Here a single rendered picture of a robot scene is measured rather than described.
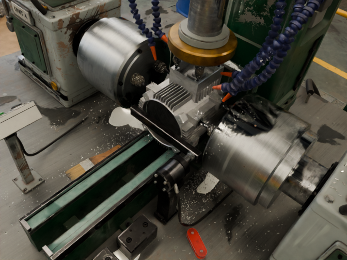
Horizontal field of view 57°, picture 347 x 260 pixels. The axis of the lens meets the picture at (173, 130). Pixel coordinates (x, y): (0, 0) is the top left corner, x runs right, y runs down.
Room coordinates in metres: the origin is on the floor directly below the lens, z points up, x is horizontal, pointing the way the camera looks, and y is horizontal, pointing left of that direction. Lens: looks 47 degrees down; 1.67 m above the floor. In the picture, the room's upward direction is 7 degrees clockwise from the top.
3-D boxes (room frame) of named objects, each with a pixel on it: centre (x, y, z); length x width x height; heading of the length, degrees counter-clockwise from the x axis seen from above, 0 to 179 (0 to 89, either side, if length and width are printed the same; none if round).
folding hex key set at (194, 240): (0.39, -0.10, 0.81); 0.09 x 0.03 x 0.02; 29
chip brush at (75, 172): (0.63, 0.24, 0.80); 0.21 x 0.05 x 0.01; 138
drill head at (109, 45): (0.90, 0.23, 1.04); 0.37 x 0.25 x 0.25; 53
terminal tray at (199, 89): (0.75, -0.04, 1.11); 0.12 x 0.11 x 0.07; 143
